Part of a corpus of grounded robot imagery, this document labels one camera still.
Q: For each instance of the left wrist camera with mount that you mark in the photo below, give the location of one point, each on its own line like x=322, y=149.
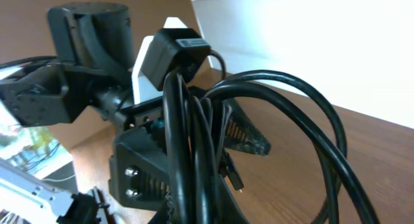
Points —
x=173, y=48

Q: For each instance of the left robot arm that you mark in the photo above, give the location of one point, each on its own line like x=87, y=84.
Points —
x=170, y=150

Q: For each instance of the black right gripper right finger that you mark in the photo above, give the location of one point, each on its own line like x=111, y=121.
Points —
x=228, y=207

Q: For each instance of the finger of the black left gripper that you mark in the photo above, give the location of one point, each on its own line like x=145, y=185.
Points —
x=241, y=134

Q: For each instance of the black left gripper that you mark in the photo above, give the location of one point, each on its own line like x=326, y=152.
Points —
x=138, y=166

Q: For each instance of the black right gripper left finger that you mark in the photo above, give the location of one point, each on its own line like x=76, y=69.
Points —
x=169, y=210

